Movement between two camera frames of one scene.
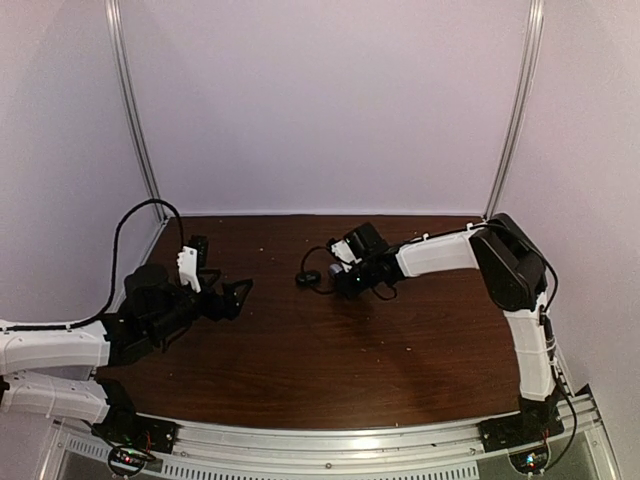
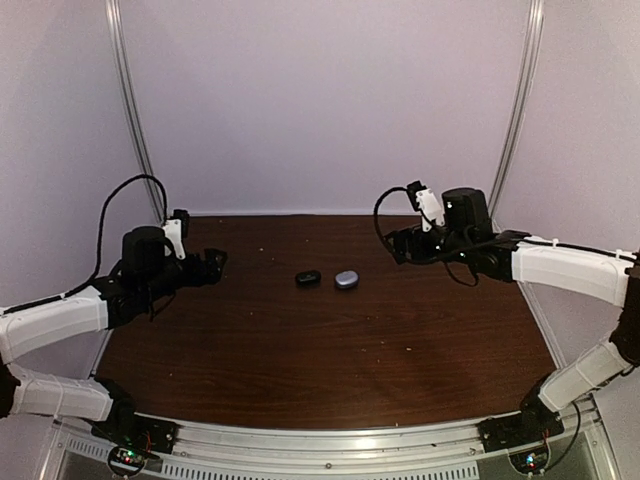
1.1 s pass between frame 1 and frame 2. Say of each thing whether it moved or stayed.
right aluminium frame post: stayed
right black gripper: moved
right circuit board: stayed
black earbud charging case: stayed
